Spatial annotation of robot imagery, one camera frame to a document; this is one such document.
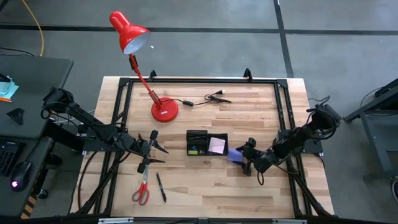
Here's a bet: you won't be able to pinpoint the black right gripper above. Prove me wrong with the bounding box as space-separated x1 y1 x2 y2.
235 137 276 177

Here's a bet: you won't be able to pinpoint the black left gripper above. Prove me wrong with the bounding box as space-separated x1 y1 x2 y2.
130 130 170 174

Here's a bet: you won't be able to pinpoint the purple sticky note pad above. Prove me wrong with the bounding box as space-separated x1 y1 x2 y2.
226 148 245 165

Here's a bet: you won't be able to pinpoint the red-handled scissors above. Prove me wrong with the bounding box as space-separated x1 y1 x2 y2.
131 164 150 207

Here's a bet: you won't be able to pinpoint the black mesh desk organizer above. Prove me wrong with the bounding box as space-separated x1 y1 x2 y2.
185 129 229 157

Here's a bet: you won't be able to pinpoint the red desk lamp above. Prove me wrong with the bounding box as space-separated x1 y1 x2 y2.
109 11 180 123

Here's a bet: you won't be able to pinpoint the silver aluminium extrusion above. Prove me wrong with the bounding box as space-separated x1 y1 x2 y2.
98 217 135 224
272 218 308 224

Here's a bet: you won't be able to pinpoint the dark grey desk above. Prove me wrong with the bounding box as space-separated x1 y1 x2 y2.
0 55 75 218

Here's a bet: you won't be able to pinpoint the dark grey metal stand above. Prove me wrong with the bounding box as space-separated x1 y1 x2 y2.
343 77 398 181

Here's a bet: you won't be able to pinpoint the yellow black striped bar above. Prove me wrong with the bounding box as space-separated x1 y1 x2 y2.
20 193 39 219

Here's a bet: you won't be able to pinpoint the black computer mouse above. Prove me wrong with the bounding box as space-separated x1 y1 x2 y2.
10 161 33 192

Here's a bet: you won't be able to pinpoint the black keyboard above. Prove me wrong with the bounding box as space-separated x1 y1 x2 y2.
0 141 20 177

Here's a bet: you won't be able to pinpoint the teal paper stack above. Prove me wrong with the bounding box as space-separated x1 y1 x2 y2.
0 75 20 100

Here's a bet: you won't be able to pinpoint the black lamp power cable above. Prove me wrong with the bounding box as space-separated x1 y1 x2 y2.
169 89 233 108

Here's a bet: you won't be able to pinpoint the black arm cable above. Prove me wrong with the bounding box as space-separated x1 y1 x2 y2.
76 151 131 210

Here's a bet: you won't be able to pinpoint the black aluminium table frame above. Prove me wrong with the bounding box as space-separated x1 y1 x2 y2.
71 67 335 218

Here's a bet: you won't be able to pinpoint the black triangular bracket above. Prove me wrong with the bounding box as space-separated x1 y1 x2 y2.
6 107 25 126

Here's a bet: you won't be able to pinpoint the yellow cable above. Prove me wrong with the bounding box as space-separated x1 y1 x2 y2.
21 0 45 57

